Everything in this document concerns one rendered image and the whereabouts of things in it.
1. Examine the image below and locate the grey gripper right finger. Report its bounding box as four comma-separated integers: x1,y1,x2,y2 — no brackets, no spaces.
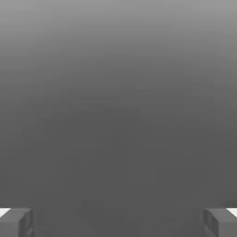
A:
202,207,237,237

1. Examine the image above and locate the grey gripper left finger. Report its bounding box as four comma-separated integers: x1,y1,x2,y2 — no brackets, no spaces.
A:
0,207,35,237

